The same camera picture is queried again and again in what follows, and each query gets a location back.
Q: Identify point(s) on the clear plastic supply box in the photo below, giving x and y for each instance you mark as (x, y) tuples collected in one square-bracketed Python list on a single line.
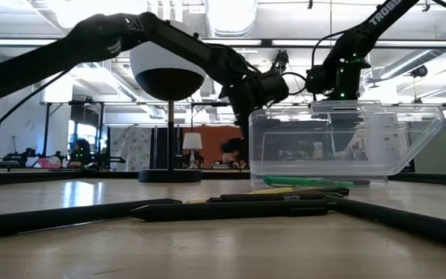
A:
[(401, 155)]

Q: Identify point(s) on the green pen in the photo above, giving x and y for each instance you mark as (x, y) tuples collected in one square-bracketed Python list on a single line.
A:
[(304, 181)]

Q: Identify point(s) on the yellow pencil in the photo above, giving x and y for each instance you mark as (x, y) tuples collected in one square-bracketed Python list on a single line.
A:
[(273, 190)]

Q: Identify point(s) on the black pen white print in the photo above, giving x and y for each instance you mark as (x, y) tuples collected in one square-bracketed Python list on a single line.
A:
[(261, 197), (401, 221)]

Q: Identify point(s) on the orange wooden pencil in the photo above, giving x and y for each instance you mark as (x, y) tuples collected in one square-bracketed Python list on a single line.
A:
[(197, 201)]

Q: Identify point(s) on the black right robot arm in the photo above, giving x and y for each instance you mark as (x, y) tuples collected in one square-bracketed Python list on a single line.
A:
[(378, 23)]

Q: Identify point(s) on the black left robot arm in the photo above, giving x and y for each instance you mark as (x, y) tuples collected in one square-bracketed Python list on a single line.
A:
[(176, 42)]

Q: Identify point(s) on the white box device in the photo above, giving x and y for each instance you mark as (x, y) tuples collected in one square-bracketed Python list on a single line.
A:
[(385, 131)]

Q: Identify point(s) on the person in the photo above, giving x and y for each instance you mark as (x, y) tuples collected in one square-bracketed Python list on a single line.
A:
[(232, 149), (79, 153)]

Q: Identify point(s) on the orange partition panel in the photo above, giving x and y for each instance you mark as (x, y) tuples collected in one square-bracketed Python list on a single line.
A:
[(211, 139)]

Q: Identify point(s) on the small white shade lamp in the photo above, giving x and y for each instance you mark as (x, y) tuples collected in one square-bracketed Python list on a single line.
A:
[(192, 141)]

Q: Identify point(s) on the white globe lamp black base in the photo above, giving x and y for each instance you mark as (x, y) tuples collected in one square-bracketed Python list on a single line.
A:
[(169, 81)]

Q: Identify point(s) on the silver ventilation duct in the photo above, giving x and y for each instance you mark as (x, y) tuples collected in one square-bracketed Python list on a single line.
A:
[(228, 19)]

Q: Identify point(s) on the black metal table frame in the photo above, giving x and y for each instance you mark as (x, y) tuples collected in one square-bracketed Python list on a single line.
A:
[(52, 177)]

